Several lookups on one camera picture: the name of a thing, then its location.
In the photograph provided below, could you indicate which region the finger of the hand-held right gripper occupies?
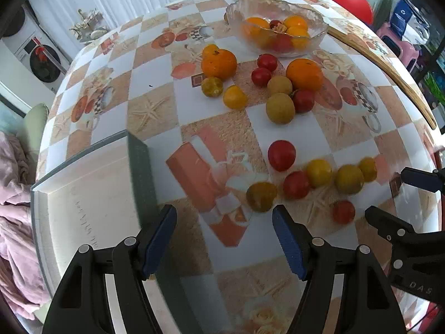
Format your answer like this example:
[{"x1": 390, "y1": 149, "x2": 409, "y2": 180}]
[
  {"x1": 365, "y1": 206, "x2": 416, "y2": 242},
  {"x1": 400, "y1": 167, "x2": 445, "y2": 193}
]

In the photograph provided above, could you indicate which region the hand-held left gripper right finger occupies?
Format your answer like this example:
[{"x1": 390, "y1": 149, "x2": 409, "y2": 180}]
[{"x1": 272, "y1": 205, "x2": 407, "y2": 334}]

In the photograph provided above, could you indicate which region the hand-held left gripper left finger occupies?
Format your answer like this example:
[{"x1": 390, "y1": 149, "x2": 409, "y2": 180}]
[{"x1": 42, "y1": 205, "x2": 178, "y2": 334}]

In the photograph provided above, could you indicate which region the olive yellow tomato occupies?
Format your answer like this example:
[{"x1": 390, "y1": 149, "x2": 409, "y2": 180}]
[{"x1": 246, "y1": 182, "x2": 278, "y2": 213}]

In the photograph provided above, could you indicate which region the white tray with grey rim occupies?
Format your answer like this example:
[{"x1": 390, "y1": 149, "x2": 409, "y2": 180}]
[{"x1": 31, "y1": 129, "x2": 218, "y2": 334}]

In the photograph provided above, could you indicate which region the glass display cabinet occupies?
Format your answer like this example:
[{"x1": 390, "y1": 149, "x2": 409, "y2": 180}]
[{"x1": 407, "y1": 0, "x2": 445, "y2": 112}]

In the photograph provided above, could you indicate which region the long curved wooden stick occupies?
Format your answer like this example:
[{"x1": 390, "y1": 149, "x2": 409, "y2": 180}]
[{"x1": 236, "y1": 0, "x2": 437, "y2": 130}]

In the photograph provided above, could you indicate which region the pink plastic stool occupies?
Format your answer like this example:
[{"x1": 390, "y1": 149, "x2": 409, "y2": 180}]
[{"x1": 376, "y1": 21, "x2": 421, "y2": 73}]

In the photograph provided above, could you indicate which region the pale tan round fruit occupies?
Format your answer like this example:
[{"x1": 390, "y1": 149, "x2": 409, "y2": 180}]
[
  {"x1": 266, "y1": 92, "x2": 296, "y2": 125},
  {"x1": 267, "y1": 76, "x2": 293, "y2": 95}
]

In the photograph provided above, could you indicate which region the pink blanket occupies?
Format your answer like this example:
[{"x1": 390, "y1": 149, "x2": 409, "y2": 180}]
[{"x1": 0, "y1": 130, "x2": 53, "y2": 321}]

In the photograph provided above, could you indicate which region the large orange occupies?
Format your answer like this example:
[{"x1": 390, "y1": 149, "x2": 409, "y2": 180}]
[
  {"x1": 286, "y1": 58, "x2": 325, "y2": 92},
  {"x1": 202, "y1": 49, "x2": 238, "y2": 79}
]

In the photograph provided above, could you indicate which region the blue and white bag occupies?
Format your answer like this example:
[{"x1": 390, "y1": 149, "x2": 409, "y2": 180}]
[{"x1": 389, "y1": 0, "x2": 423, "y2": 42}]

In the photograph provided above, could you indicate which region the spotted yellow tomato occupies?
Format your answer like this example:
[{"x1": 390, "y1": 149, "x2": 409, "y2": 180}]
[{"x1": 201, "y1": 77, "x2": 224, "y2": 98}]

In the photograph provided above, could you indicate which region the pale green sofa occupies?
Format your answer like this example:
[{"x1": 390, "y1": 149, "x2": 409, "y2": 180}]
[{"x1": 19, "y1": 104, "x2": 49, "y2": 181}]

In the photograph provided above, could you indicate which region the checkered printed tablecloth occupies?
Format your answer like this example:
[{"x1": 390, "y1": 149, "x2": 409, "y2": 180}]
[{"x1": 35, "y1": 0, "x2": 440, "y2": 334}]

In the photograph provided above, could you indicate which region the red plastic chair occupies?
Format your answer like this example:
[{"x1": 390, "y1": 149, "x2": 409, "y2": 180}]
[{"x1": 331, "y1": 0, "x2": 374, "y2": 25}]

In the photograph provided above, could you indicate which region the white washing machine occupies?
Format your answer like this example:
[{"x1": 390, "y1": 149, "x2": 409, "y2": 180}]
[{"x1": 0, "y1": 5, "x2": 70, "y2": 93}]

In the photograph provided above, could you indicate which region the white ornament stand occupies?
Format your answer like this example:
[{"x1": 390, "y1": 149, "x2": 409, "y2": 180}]
[{"x1": 69, "y1": 9, "x2": 108, "y2": 42}]

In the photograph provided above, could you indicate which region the clear glass bowl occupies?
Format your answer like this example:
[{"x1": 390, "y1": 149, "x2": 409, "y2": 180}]
[{"x1": 225, "y1": 0, "x2": 328, "y2": 58}]

